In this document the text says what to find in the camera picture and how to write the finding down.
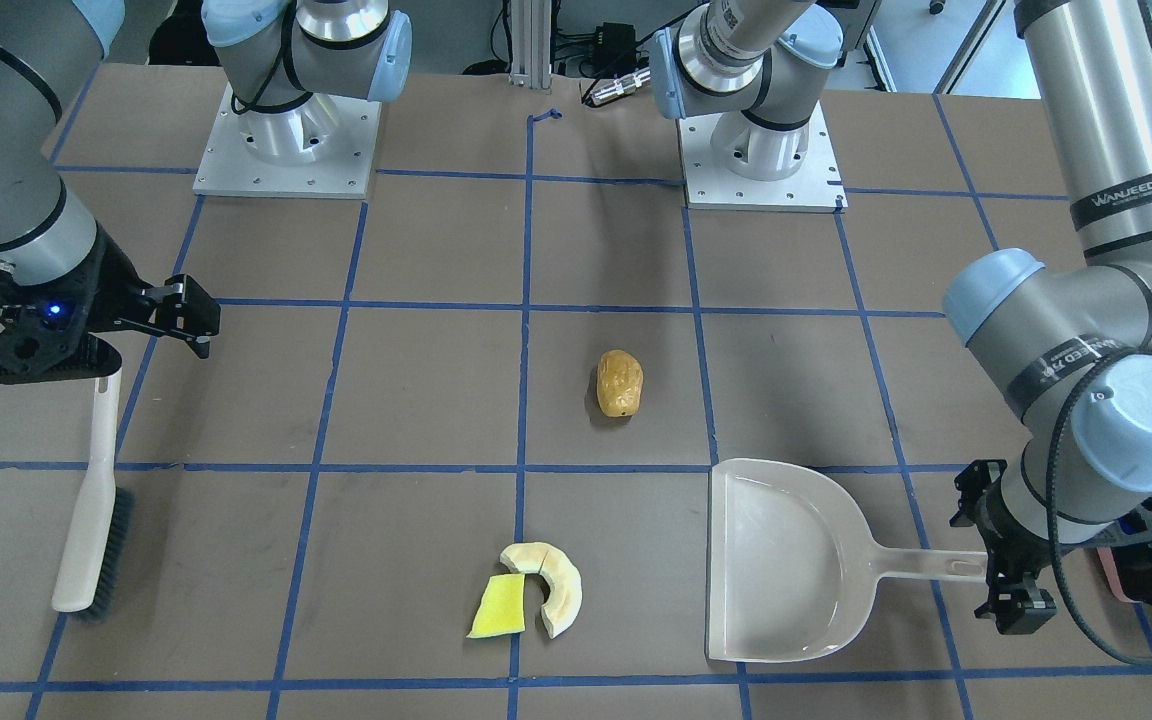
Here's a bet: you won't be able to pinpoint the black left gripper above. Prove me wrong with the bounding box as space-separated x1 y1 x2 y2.
950 458 1152 635

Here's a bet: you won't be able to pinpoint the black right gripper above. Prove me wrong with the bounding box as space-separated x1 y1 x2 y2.
0 228 221 386

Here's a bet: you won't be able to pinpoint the beige dustpan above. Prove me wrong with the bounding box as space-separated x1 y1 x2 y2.
705 457 987 664

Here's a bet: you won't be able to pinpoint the beige hand brush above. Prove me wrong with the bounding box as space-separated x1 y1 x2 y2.
51 372 134 623

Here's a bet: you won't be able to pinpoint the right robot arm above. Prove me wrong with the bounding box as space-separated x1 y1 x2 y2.
0 1 414 386

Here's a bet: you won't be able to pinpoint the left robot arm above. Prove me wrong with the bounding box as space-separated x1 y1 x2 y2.
707 1 1152 664

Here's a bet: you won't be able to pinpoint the brown potato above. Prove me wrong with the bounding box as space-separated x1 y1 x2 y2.
594 348 644 418

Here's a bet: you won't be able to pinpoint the cream curved peel piece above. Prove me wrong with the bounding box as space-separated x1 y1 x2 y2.
499 541 584 639

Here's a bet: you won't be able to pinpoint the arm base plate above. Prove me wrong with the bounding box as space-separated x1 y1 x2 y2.
194 88 385 200
676 104 849 213

